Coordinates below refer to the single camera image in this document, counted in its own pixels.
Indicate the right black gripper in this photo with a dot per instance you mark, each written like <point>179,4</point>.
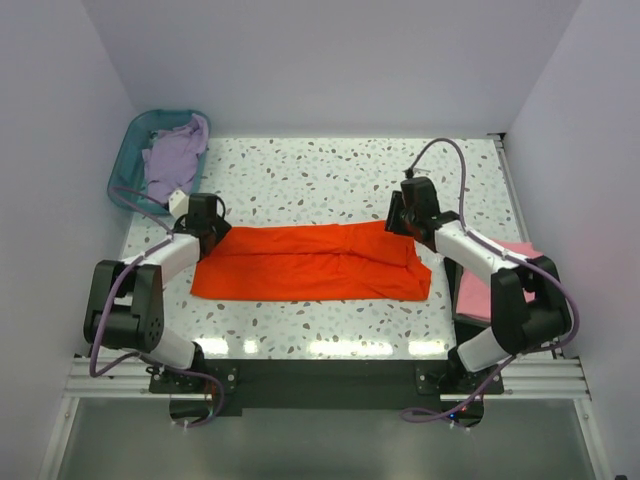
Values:
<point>392,225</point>

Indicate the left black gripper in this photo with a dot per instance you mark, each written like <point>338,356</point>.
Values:
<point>222,228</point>

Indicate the orange t shirt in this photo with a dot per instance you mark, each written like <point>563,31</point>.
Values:
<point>310,265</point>

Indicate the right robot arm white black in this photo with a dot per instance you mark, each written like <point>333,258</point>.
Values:
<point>528,304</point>

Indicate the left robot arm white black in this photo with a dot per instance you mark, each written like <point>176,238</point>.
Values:
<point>125,311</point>

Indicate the lilac t shirt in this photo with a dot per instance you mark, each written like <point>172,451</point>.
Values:
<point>171,163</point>

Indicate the teal plastic basket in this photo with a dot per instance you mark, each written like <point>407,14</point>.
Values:
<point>126,187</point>

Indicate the pink folded t shirt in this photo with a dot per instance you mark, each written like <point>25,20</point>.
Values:
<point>474,298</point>

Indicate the black folded t shirt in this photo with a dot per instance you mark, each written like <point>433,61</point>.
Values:
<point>466,326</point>

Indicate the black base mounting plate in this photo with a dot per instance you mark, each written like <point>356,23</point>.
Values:
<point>325,380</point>

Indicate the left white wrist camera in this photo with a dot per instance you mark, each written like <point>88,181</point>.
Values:
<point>178,203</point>

